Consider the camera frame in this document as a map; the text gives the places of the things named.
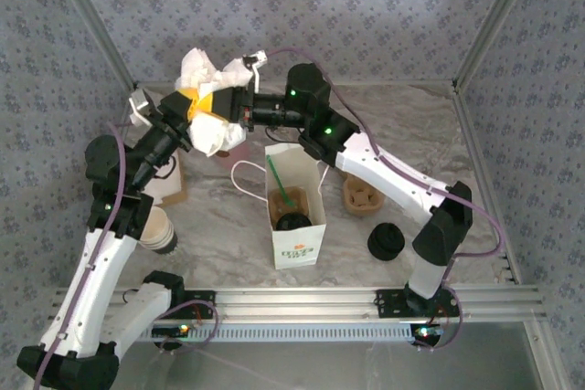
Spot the white paper napkin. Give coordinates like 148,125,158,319
144,165,179,205
175,47,257,158

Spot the black plastic cup lid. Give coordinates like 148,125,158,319
367,222,407,262
275,211,314,232

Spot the white printed paper bag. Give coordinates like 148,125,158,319
230,142,330,270

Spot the controller board with LED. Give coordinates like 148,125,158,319
152,323,202,340
410,324,445,341

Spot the aluminium table side rail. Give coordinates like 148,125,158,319
22,86,141,390
450,81,568,390

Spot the aluminium frame post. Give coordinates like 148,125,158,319
48,0,139,90
451,0,546,92

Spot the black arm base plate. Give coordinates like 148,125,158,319
182,288,217,318
374,288,412,319

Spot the thin purple base cable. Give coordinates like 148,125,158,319
134,300,219,357
413,289,463,353

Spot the aluminium mounting rail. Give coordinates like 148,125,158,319
52,286,548,323

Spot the white slotted cable duct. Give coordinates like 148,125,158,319
136,321,418,344

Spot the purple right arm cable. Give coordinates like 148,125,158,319
266,47,506,290

